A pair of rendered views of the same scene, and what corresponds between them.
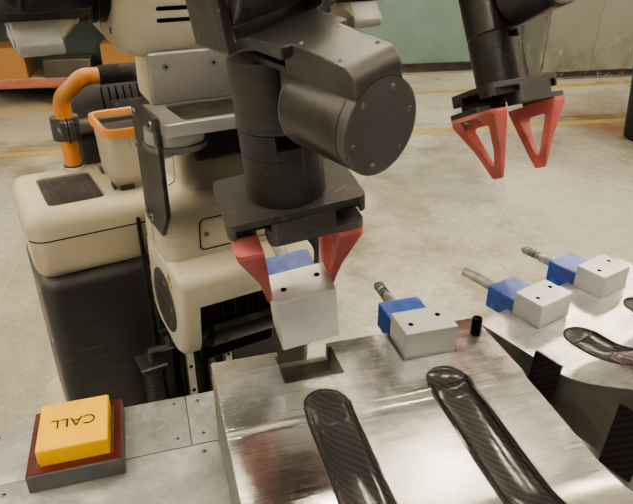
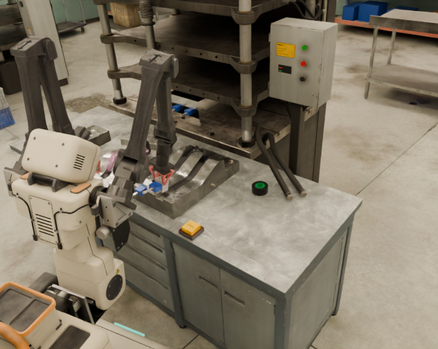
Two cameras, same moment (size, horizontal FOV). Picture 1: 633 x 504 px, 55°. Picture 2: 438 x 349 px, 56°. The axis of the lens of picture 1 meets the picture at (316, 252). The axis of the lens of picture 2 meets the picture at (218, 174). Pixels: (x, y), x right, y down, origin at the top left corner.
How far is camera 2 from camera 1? 1.95 m
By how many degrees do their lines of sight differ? 99
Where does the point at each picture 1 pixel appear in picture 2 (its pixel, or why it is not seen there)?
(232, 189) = (165, 167)
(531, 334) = not seen: hidden behind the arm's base
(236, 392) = (176, 197)
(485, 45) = not seen: hidden behind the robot
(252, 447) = (185, 191)
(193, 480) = (185, 216)
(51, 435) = (196, 226)
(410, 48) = not seen: outside the picture
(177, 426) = (176, 225)
